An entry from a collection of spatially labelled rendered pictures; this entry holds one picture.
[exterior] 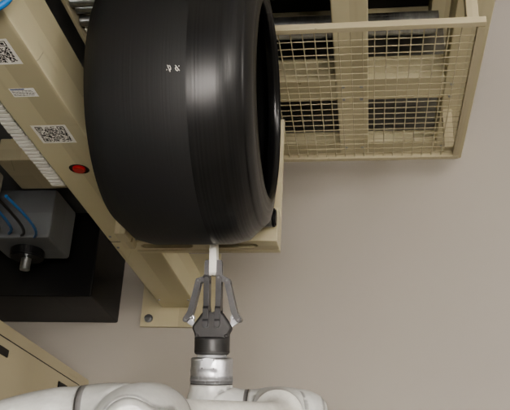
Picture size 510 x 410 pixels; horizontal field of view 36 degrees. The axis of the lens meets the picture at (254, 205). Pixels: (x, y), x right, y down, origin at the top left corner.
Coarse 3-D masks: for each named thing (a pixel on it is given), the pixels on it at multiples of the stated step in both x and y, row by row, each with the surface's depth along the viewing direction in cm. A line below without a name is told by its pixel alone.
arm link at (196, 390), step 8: (192, 384) 164; (200, 384) 164; (208, 384) 164; (224, 384) 165; (232, 384) 166; (192, 392) 164; (200, 392) 162; (208, 392) 162; (216, 392) 162; (224, 392) 162; (232, 392) 163; (240, 392) 163; (232, 400) 161; (240, 400) 161
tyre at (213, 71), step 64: (128, 0) 143; (192, 0) 141; (256, 0) 150; (128, 64) 139; (192, 64) 137; (256, 64) 190; (128, 128) 140; (192, 128) 138; (256, 128) 146; (128, 192) 146; (192, 192) 145; (256, 192) 150
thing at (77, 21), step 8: (64, 0) 187; (72, 0) 189; (80, 0) 188; (88, 0) 188; (72, 8) 192; (80, 8) 192; (88, 8) 192; (72, 16) 193; (80, 16) 196; (88, 16) 195; (80, 24) 197; (88, 24) 196; (80, 32) 198
